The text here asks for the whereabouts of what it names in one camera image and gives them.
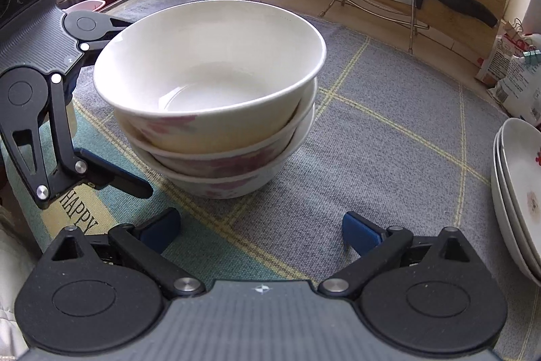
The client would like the white bowl with pink flowers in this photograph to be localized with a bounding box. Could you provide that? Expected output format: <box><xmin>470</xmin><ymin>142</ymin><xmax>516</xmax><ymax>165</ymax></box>
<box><xmin>114</xmin><ymin>82</ymin><xmax>317</xmax><ymax>178</ymax></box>
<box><xmin>93</xmin><ymin>0</ymin><xmax>328</xmax><ymax>152</ymax></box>
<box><xmin>144</xmin><ymin>103</ymin><xmax>315</xmax><ymax>200</ymax></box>

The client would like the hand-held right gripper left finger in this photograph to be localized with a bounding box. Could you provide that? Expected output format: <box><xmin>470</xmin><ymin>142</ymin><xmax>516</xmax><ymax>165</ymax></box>
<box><xmin>51</xmin><ymin>208</ymin><xmax>208</xmax><ymax>299</ymax></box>

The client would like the red and white basin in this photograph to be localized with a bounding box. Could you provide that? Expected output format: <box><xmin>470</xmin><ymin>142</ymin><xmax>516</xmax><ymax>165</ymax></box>
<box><xmin>65</xmin><ymin>0</ymin><xmax>106</xmax><ymax>13</ymax></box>

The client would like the white bag with blue print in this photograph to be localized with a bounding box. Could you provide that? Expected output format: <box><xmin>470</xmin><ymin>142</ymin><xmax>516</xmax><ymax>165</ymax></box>
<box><xmin>494</xmin><ymin>57</ymin><xmax>541</xmax><ymax>127</ymax></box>

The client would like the grey and teal plaid cloth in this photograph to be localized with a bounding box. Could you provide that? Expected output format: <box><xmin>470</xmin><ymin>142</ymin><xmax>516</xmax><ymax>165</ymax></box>
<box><xmin>0</xmin><ymin>0</ymin><xmax>541</xmax><ymax>302</ymax></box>

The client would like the white plate with fruit print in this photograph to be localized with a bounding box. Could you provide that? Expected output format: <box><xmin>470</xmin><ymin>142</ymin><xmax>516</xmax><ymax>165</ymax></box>
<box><xmin>490</xmin><ymin>171</ymin><xmax>541</xmax><ymax>288</ymax></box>
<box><xmin>494</xmin><ymin>128</ymin><xmax>541</xmax><ymax>277</ymax></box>

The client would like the white plate with brown stain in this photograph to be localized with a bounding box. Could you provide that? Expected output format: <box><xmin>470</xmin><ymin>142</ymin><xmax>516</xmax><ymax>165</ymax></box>
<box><xmin>500</xmin><ymin>117</ymin><xmax>541</xmax><ymax>264</ymax></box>

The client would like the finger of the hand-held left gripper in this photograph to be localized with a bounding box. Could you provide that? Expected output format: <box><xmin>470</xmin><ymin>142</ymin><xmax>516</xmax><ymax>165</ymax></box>
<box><xmin>0</xmin><ymin>73</ymin><xmax>154</xmax><ymax>210</ymax></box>
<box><xmin>81</xmin><ymin>17</ymin><xmax>133</xmax><ymax>51</ymax></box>

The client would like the gold binder clip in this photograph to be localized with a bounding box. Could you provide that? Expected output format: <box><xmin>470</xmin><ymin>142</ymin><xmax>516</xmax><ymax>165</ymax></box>
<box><xmin>503</xmin><ymin>18</ymin><xmax>535</xmax><ymax>49</ymax></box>

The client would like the red and white bag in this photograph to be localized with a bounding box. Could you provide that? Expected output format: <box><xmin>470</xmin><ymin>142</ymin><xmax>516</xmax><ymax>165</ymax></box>
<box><xmin>475</xmin><ymin>35</ymin><xmax>525</xmax><ymax>87</ymax></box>

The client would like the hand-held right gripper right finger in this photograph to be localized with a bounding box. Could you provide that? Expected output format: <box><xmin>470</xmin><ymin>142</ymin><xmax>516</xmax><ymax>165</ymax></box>
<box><xmin>318</xmin><ymin>212</ymin><xmax>483</xmax><ymax>296</ymax></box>

